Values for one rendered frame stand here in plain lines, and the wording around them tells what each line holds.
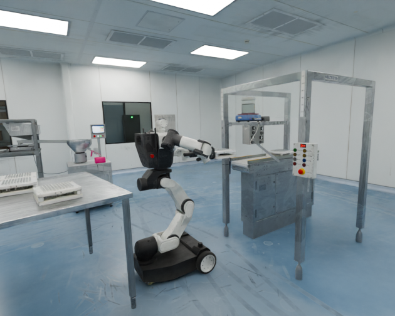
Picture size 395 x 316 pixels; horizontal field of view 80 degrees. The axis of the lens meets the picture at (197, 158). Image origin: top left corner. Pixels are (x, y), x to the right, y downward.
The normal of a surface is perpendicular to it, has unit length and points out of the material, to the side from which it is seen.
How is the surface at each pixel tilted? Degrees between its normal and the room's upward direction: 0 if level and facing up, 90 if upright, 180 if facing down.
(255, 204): 90
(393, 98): 90
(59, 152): 90
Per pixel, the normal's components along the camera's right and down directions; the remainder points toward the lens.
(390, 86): -0.86, 0.10
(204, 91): 0.52, 0.11
